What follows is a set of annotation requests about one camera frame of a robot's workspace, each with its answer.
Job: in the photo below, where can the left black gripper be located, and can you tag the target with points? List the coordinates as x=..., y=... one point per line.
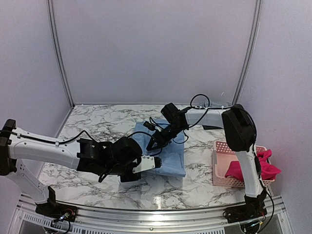
x=131, y=178

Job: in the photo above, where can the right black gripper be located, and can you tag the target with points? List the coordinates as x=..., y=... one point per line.
x=161, y=141

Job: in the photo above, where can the light blue shirt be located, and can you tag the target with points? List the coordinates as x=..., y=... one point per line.
x=172, y=155

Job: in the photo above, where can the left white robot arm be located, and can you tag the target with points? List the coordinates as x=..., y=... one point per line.
x=17, y=144

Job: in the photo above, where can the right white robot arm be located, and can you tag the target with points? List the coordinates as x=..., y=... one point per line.
x=240, y=132

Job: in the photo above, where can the pink plastic laundry basket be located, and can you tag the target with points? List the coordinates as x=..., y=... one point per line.
x=221, y=159

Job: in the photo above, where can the black tray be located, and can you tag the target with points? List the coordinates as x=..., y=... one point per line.
x=206, y=127

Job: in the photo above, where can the folded blue jeans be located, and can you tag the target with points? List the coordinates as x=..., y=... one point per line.
x=214, y=104

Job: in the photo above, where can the magenta red garment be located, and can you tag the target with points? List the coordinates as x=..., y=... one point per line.
x=269, y=171

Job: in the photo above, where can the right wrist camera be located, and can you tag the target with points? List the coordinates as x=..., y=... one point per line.
x=152, y=127

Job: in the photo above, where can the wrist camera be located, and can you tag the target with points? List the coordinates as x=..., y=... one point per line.
x=147, y=163
x=152, y=127

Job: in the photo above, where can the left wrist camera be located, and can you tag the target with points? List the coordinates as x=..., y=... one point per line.
x=147, y=163

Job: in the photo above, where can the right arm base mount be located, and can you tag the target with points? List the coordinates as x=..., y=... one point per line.
x=244, y=212

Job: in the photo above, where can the aluminium table front rail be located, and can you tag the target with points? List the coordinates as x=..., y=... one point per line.
x=96, y=220

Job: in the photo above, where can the left aluminium frame post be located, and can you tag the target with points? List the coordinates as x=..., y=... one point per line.
x=58, y=53

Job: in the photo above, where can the aluminium frame post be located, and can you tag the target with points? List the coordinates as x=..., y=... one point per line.
x=58, y=53
x=249, y=51

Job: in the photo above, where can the right aluminium frame post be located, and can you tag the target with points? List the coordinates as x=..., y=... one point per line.
x=249, y=51

